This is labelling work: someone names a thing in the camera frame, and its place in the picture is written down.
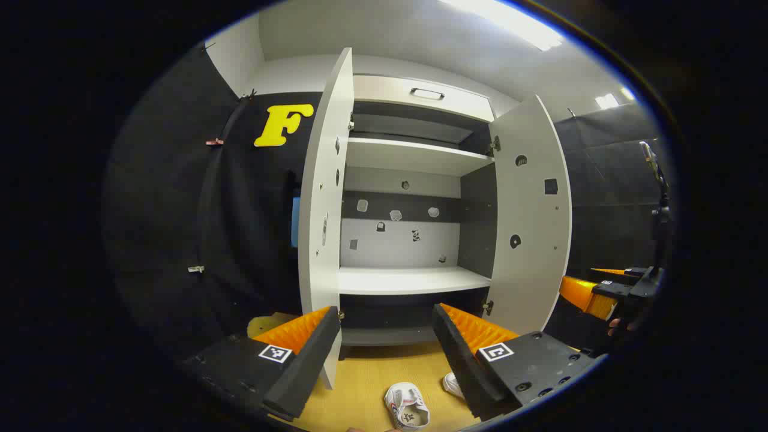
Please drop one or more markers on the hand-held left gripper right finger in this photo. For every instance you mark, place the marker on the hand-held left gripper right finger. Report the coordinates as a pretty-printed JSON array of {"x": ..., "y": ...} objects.
[{"x": 462, "y": 366}]

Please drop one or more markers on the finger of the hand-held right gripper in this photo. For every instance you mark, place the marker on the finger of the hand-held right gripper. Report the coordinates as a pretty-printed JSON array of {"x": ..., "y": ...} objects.
[
  {"x": 579, "y": 293},
  {"x": 618, "y": 274}
]

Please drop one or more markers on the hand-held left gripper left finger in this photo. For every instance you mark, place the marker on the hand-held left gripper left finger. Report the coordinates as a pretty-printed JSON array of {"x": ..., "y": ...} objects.
[{"x": 309, "y": 366}]

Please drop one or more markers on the white canvas shoe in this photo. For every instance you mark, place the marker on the white canvas shoe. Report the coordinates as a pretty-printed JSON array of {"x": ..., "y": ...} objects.
[
  {"x": 453, "y": 385},
  {"x": 407, "y": 405}
]

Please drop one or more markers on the white shoe cabinet door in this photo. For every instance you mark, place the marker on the white shoe cabinet door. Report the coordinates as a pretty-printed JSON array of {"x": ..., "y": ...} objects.
[
  {"x": 318, "y": 252},
  {"x": 534, "y": 270}
]

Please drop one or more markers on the white shoe cabinet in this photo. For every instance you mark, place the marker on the white shoe cabinet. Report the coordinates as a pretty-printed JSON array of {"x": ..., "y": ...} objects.
[{"x": 408, "y": 279}]

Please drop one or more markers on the white cabinet drawer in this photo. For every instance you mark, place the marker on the white cabinet drawer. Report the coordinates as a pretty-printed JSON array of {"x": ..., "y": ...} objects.
[{"x": 384, "y": 90}]

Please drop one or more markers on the small ceiling light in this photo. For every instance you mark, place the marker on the small ceiling light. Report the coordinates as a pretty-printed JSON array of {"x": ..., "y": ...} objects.
[{"x": 607, "y": 101}]

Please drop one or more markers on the long ceiling light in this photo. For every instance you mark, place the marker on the long ceiling light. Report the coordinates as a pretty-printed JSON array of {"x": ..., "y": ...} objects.
[{"x": 510, "y": 21}]

